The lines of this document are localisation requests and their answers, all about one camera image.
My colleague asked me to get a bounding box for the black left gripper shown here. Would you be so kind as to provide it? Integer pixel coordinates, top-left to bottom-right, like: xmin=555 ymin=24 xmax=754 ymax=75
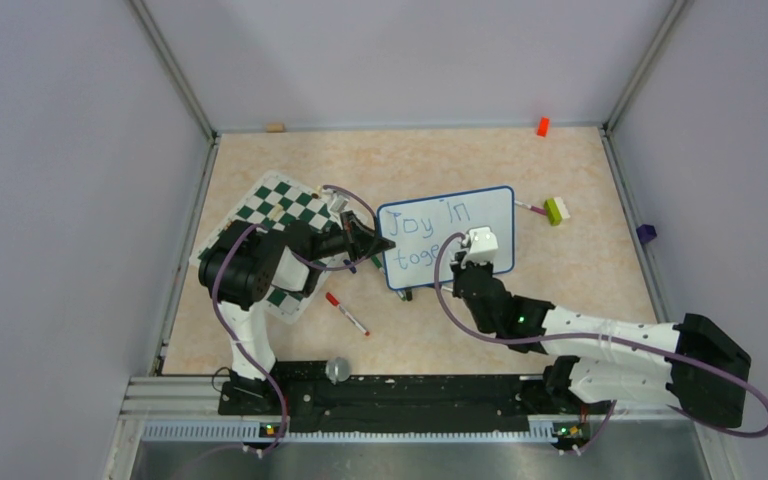
xmin=306 ymin=211 xmax=395 ymax=264

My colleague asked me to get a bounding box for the blue framed whiteboard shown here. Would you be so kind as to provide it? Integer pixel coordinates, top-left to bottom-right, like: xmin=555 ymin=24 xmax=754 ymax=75
xmin=376 ymin=185 xmax=516 ymax=290

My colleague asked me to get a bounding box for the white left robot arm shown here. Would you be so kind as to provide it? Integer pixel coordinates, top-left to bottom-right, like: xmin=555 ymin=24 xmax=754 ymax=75
xmin=198 ymin=212 xmax=396 ymax=414

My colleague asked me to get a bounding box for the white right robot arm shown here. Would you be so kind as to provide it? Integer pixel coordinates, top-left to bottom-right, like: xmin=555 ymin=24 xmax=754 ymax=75
xmin=450 ymin=262 xmax=751 ymax=429

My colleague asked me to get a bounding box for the red cap marker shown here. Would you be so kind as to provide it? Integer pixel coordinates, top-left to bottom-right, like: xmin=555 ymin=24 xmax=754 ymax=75
xmin=326 ymin=292 xmax=370 ymax=337

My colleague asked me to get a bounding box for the green white chessboard mat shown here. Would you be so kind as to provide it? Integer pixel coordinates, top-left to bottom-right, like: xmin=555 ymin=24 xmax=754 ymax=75
xmin=189 ymin=170 xmax=350 ymax=325

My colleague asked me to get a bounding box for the light wooden chess piece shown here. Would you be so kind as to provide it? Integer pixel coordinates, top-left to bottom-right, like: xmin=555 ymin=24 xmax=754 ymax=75
xmin=268 ymin=205 xmax=284 ymax=221

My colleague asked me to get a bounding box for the purple cap marker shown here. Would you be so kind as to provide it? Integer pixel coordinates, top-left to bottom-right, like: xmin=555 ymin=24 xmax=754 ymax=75
xmin=514 ymin=199 xmax=548 ymax=216

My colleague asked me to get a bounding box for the green white toy brick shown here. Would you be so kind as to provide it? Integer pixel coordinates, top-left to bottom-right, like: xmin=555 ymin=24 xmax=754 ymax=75
xmin=544 ymin=197 xmax=571 ymax=226

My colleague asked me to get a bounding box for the grey round knob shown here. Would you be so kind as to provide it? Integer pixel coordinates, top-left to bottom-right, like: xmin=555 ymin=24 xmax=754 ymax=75
xmin=325 ymin=357 xmax=351 ymax=384

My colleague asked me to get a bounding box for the wooden cork piece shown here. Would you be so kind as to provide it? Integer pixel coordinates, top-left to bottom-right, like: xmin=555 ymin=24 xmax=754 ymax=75
xmin=264 ymin=122 xmax=286 ymax=133

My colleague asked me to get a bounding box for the purple toy block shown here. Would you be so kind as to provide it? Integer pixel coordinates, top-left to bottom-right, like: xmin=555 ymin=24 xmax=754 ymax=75
xmin=636 ymin=224 xmax=658 ymax=245

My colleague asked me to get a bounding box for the orange toy block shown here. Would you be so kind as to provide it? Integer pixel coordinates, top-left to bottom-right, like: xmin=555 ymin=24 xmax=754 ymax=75
xmin=535 ymin=117 xmax=551 ymax=138

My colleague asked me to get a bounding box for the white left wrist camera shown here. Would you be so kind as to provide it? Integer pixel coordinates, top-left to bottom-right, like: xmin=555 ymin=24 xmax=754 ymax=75
xmin=323 ymin=189 xmax=349 ymax=215

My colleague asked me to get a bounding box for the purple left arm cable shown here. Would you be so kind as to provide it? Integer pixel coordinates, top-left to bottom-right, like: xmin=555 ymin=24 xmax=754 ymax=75
xmin=210 ymin=184 xmax=379 ymax=458

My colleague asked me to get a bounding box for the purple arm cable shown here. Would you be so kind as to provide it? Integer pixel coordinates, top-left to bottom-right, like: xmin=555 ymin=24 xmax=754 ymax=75
xmin=432 ymin=231 xmax=768 ymax=453
xmin=210 ymin=184 xmax=379 ymax=458

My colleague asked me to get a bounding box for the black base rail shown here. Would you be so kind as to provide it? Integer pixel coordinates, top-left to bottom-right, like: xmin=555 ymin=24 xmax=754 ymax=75
xmin=218 ymin=361 xmax=609 ymax=434

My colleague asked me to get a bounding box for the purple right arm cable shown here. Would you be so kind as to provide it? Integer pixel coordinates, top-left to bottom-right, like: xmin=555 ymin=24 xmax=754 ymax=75
xmin=432 ymin=231 xmax=768 ymax=453

